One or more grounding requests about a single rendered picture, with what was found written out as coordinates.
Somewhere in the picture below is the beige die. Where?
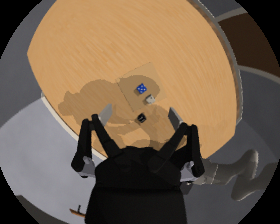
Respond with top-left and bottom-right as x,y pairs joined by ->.
146,94 -> 156,105

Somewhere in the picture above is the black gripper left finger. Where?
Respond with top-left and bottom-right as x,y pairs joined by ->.
71,104 -> 131,178

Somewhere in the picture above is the tan square mat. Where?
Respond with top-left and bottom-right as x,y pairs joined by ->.
116,62 -> 167,112

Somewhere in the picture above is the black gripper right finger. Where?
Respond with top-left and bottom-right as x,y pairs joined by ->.
146,107 -> 205,183

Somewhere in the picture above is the black die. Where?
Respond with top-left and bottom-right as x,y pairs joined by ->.
138,113 -> 146,123

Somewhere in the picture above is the blue die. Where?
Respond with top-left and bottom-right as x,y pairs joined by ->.
137,83 -> 147,94

